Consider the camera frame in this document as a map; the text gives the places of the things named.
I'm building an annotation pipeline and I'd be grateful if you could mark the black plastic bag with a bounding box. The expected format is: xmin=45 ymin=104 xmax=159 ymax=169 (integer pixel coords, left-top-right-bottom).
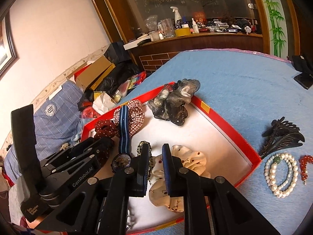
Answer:
xmin=78 ymin=63 xmax=139 ymax=108

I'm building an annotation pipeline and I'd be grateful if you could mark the dark red dotted scrunchie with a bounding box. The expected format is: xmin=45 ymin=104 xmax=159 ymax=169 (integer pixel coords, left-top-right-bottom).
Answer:
xmin=94 ymin=119 xmax=121 ymax=167

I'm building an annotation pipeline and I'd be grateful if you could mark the wooden brick-pattern counter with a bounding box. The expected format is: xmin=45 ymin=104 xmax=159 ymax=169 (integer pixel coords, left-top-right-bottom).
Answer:
xmin=127 ymin=33 xmax=265 ymax=73

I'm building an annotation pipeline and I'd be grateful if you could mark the red plastic bag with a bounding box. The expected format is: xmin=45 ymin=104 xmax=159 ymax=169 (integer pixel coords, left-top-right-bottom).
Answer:
xmin=79 ymin=106 xmax=101 ymax=119

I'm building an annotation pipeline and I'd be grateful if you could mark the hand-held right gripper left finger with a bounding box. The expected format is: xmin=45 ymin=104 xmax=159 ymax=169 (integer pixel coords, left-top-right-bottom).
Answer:
xmin=37 ymin=143 xmax=151 ymax=235

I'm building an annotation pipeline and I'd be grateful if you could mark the black paper bag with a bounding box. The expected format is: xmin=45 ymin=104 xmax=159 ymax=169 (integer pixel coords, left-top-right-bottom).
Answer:
xmin=104 ymin=42 xmax=132 ymax=63

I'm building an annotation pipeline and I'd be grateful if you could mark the black smartphone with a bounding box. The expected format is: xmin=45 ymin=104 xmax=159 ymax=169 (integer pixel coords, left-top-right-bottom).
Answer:
xmin=294 ymin=72 xmax=313 ymax=90

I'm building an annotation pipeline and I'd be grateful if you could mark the red bead bracelet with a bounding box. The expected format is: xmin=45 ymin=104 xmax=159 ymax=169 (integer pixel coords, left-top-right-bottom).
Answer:
xmin=299 ymin=155 xmax=313 ymax=185

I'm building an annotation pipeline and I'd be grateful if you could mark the red plaid scrunchie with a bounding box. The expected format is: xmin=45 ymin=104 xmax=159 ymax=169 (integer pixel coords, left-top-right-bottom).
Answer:
xmin=114 ymin=100 xmax=145 ymax=137

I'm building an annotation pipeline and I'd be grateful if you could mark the white spray bottle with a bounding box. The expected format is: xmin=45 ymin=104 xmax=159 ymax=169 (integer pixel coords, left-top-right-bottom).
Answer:
xmin=170 ymin=6 xmax=183 ymax=29

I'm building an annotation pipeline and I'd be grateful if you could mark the white floral scrunchie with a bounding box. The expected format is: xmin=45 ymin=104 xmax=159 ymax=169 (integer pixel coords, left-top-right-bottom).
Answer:
xmin=149 ymin=145 xmax=211 ymax=213

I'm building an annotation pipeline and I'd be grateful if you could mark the glass mug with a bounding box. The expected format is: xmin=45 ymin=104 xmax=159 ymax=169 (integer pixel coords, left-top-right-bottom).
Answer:
xmin=157 ymin=18 xmax=177 ymax=39

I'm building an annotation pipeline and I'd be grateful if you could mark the crumpled white paper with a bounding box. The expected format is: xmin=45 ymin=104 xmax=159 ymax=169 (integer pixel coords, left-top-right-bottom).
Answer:
xmin=92 ymin=91 xmax=116 ymax=115

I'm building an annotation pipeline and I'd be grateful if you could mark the blue checked shirt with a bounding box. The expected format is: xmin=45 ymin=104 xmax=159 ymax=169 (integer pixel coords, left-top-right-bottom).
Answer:
xmin=4 ymin=81 xmax=83 ymax=180

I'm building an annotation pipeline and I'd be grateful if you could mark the white pearl necklace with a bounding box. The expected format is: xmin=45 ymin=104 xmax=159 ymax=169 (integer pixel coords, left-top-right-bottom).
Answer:
xmin=264 ymin=152 xmax=299 ymax=199

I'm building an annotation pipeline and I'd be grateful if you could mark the watch with blue striped strap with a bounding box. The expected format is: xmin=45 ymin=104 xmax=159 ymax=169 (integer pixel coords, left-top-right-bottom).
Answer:
xmin=112 ymin=105 xmax=134 ymax=175

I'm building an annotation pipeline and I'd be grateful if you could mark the patterned cloth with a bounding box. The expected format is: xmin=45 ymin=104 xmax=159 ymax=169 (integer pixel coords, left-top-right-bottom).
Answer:
xmin=0 ymin=221 xmax=40 ymax=235

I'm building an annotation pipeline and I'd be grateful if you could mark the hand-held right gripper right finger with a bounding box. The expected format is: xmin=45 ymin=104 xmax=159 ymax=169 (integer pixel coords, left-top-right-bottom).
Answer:
xmin=161 ymin=144 xmax=282 ymax=235

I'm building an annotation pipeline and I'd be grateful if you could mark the brown cardboard box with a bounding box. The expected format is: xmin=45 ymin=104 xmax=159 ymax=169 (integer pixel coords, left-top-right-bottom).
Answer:
xmin=74 ymin=55 xmax=116 ymax=91

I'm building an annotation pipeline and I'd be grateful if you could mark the black pouch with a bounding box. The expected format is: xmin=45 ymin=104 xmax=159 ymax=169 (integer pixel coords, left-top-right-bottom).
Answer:
xmin=292 ymin=54 xmax=313 ymax=73

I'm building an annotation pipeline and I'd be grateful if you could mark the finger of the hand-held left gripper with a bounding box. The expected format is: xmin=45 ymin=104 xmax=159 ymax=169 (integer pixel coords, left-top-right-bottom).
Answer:
xmin=48 ymin=155 xmax=101 ymax=202
xmin=40 ymin=136 xmax=115 ymax=175

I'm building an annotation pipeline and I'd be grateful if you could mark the colourful snack packet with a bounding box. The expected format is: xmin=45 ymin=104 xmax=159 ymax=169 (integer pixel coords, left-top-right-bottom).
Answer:
xmin=128 ymin=71 xmax=147 ymax=89

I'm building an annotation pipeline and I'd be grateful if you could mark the black hair claw clip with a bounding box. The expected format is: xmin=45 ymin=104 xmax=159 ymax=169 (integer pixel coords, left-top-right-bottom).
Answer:
xmin=259 ymin=117 xmax=306 ymax=160

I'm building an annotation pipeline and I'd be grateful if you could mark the red box with white inside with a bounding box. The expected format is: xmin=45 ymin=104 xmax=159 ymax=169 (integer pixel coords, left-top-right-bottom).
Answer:
xmin=81 ymin=84 xmax=263 ymax=234

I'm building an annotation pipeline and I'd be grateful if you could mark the flat white box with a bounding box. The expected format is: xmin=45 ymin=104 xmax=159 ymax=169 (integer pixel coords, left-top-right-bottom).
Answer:
xmin=123 ymin=39 xmax=150 ymax=51

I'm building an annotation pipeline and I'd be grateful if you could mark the bamboo painted panel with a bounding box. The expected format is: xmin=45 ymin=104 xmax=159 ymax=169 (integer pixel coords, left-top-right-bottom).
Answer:
xmin=254 ymin=0 xmax=292 ymax=57

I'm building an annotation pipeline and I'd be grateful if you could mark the grey black organza scrunchie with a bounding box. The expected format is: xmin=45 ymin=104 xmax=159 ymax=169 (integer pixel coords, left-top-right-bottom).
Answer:
xmin=147 ymin=78 xmax=201 ymax=127

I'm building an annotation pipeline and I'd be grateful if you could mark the yellow round tin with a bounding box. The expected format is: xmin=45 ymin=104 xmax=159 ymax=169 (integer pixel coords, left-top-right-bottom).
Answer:
xmin=175 ymin=27 xmax=191 ymax=37

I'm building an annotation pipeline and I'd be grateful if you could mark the wooden picture frame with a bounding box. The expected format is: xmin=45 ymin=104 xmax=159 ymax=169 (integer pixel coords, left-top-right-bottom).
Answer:
xmin=0 ymin=17 xmax=19 ymax=79

